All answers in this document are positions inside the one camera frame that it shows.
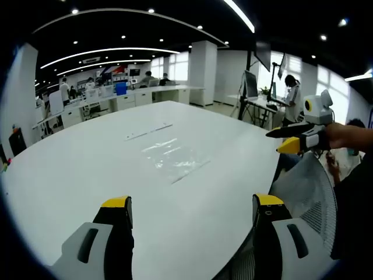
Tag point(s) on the white square pillar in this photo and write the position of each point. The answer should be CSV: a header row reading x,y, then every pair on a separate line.
x,y
204,73

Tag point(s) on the white flat strip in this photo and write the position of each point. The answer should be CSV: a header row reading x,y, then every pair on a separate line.
x,y
148,131

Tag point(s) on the black office chair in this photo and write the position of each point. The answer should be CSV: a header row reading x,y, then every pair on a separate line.
x,y
17,143

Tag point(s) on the green potted plant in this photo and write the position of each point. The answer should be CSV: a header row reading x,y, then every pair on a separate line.
x,y
264,91

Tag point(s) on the blue storage box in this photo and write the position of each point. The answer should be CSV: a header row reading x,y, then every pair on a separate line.
x,y
121,89

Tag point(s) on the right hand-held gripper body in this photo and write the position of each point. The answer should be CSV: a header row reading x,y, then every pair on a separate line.
x,y
320,112

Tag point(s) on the clear resealable plastic bag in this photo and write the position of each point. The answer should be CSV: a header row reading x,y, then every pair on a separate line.
x,y
175,159

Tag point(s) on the monitor on stand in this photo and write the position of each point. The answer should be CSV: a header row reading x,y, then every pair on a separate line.
x,y
251,84

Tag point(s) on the white standing desk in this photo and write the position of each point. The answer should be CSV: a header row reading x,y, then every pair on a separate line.
x,y
262,102

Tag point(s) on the straight ceiling light strip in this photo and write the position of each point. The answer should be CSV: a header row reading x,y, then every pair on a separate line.
x,y
240,14

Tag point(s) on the person's right hand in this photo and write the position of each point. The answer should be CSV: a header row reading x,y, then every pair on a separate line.
x,y
344,135

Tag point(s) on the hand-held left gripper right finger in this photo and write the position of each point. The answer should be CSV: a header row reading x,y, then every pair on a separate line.
x,y
279,242

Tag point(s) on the curved ceiling light strip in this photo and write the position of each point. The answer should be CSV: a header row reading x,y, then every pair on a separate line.
x,y
110,50

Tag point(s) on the black upright pole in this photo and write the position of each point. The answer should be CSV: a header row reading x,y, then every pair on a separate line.
x,y
244,87

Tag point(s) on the hanging dark monitor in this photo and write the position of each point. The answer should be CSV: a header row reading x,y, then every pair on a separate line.
x,y
263,55

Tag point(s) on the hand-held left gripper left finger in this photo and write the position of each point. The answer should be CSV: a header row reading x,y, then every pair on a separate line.
x,y
96,242

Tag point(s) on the white partition board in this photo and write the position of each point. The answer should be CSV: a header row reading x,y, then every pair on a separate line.
x,y
56,102

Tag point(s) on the long white desk row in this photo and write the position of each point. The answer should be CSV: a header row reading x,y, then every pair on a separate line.
x,y
145,94

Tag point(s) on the grey mesh office chair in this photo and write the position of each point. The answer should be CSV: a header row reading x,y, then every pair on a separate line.
x,y
306,181

